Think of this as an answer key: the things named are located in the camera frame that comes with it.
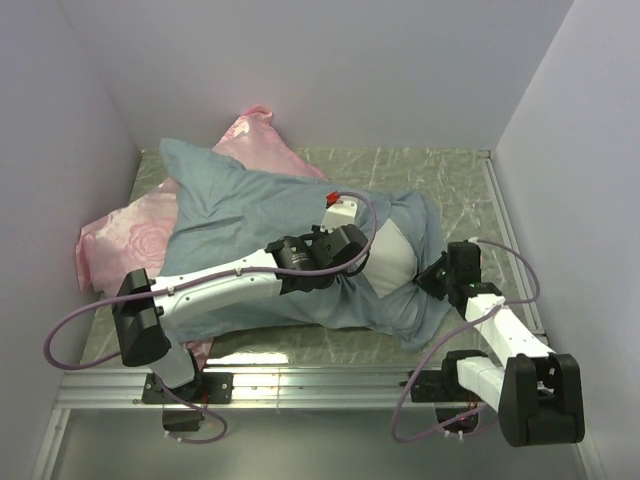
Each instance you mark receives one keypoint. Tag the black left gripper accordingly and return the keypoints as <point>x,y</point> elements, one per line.
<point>345,271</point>

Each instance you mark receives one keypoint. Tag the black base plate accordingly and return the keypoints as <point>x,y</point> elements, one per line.
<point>183,407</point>
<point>430,388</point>

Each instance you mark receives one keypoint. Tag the white pillow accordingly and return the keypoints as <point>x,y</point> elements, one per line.
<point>392,264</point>

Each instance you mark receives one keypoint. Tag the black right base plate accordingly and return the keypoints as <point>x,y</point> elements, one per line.
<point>430,388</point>

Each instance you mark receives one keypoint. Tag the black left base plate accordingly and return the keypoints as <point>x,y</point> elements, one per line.
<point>183,407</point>

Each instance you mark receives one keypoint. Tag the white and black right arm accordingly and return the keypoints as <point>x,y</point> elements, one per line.
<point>535,391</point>

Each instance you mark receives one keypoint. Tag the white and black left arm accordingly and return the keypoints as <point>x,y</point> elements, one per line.
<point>148,311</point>

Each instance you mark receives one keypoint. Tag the blue-grey pillowcase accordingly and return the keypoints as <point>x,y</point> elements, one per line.
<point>226,212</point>

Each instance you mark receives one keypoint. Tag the aluminium frame rail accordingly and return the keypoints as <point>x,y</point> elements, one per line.
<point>310,388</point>

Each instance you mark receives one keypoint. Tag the pink satin rose pillow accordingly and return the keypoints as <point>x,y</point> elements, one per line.
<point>136,235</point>

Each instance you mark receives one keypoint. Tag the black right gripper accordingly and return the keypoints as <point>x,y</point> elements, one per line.
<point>425,279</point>

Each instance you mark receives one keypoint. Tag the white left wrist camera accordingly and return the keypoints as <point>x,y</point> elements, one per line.
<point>340,210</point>

